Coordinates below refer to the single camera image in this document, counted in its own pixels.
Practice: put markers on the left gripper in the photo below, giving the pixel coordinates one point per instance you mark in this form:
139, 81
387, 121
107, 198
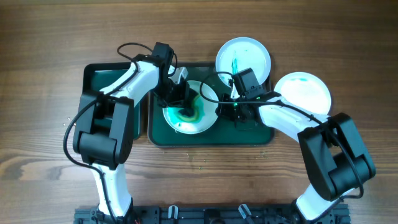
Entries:
181, 95

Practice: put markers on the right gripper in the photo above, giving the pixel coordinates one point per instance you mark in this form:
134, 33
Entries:
226, 110

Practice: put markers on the green yellow scrub sponge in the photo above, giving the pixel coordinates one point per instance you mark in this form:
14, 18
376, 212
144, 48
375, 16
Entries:
194, 112

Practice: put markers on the white plate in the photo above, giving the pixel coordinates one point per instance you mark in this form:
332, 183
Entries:
306, 91
241, 53
208, 119

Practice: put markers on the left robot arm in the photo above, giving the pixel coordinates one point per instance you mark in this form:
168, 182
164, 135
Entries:
100, 136

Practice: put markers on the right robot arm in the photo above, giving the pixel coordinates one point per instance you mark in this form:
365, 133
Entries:
335, 156

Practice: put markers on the dark green serving tray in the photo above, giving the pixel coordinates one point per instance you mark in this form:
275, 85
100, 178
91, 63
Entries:
222, 133

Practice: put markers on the black water basin tray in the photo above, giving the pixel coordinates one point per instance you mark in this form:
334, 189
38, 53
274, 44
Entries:
99, 75

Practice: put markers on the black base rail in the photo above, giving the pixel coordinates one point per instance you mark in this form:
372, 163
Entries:
274, 213

